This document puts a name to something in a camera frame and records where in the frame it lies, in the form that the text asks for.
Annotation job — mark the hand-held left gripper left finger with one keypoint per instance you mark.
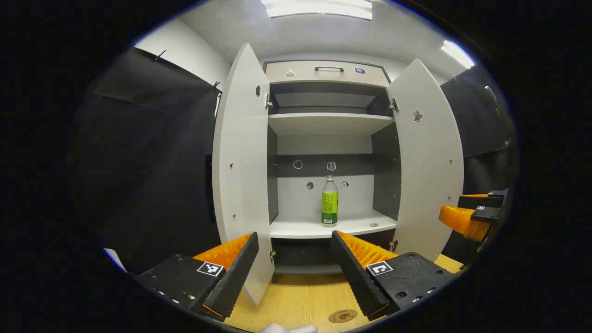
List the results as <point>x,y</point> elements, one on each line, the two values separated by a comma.
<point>236,277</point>

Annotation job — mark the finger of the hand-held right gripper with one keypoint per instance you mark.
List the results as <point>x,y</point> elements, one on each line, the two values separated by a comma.
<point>497,199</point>
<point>462,222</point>

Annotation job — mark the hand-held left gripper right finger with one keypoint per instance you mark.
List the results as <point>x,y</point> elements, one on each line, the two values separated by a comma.
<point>354,273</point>

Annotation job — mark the round brown coaster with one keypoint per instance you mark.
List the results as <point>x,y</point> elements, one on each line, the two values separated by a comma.
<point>342,316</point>

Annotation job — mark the white cabinet door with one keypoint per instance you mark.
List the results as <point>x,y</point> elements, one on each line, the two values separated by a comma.
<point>425,175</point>
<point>240,162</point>

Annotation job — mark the green label plastic bottle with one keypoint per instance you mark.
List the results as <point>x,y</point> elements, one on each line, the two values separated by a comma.
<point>329,203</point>

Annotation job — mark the white cabinet shelf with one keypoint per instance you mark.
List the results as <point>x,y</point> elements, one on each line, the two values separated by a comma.
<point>323,125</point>
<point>300,229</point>

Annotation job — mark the thin metal stand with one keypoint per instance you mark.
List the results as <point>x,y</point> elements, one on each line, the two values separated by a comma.
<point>490,94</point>

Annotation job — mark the black backdrop cloth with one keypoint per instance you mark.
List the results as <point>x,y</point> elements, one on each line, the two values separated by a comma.
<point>148,175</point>

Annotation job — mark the small ceiling light panel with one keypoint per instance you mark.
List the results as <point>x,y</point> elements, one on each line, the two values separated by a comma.
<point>458,53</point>

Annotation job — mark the black cloth clip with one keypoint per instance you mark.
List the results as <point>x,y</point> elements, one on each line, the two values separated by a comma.
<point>216,86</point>
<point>159,56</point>

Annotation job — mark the large ceiling light panel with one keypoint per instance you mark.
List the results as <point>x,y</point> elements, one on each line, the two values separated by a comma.
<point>319,8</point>

